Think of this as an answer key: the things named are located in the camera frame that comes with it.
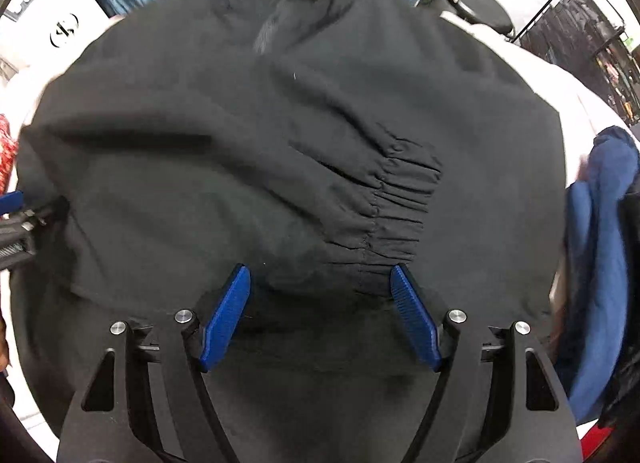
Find white machine with screen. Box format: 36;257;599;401
0;0;111;84

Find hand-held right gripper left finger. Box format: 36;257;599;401
56;264;252;463

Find black wire rack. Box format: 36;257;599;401
512;0;640;124

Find black round stool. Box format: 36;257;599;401
457;0;516;39

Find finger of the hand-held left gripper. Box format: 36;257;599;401
0;190;68;244

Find black garment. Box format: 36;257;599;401
10;0;568;463

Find red floral garment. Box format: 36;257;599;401
0;113;13;194

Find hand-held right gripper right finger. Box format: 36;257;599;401
390;263;583;463

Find navy blue garment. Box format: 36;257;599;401
552;126;640;424

